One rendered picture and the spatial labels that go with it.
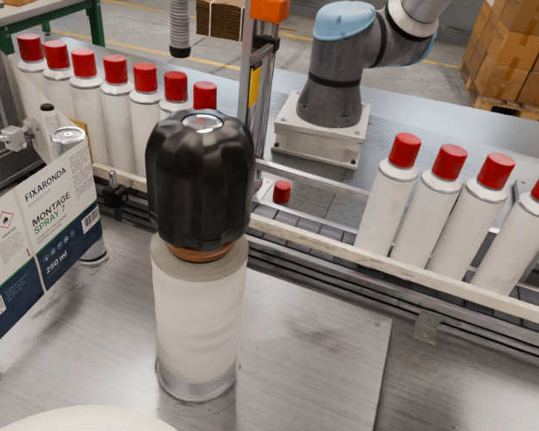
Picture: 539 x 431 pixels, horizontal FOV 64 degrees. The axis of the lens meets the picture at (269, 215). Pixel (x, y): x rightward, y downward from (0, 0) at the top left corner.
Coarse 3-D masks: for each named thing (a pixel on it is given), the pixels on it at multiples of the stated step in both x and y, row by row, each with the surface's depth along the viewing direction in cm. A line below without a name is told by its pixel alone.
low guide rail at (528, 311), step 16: (128, 176) 70; (256, 224) 65; (272, 224) 64; (304, 240) 64; (320, 240) 63; (336, 240) 63; (336, 256) 63; (352, 256) 62; (368, 256) 61; (384, 272) 62; (400, 272) 61; (416, 272) 60; (432, 272) 60; (448, 288) 59; (464, 288) 58; (480, 288) 58; (496, 304) 58; (512, 304) 57; (528, 304) 57; (528, 320) 57
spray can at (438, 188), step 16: (448, 144) 54; (448, 160) 52; (464, 160) 52; (432, 176) 54; (448, 176) 53; (416, 192) 57; (432, 192) 54; (448, 192) 53; (416, 208) 57; (432, 208) 55; (448, 208) 55; (416, 224) 58; (432, 224) 57; (400, 240) 61; (416, 240) 59; (432, 240) 58; (400, 256) 61; (416, 256) 60
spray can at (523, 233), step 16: (528, 192) 54; (512, 208) 55; (528, 208) 52; (512, 224) 54; (528, 224) 53; (496, 240) 57; (512, 240) 55; (528, 240) 54; (496, 256) 57; (512, 256) 56; (528, 256) 55; (480, 272) 60; (496, 272) 58; (512, 272) 57; (496, 288) 59; (512, 288) 60
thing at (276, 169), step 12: (264, 168) 69; (276, 168) 68; (288, 168) 68; (300, 180) 68; (312, 180) 67; (324, 180) 67; (336, 192) 67; (348, 192) 66; (360, 192) 65; (408, 204) 64; (492, 228) 62
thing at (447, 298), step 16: (96, 176) 75; (128, 192) 72; (144, 192) 73; (256, 208) 73; (272, 208) 73; (288, 224) 70; (304, 224) 71; (320, 224) 71; (272, 240) 67; (288, 240) 67; (352, 240) 69; (320, 256) 65; (368, 272) 64; (416, 288) 62; (432, 288) 62; (464, 304) 61; (480, 304) 61; (512, 320) 59
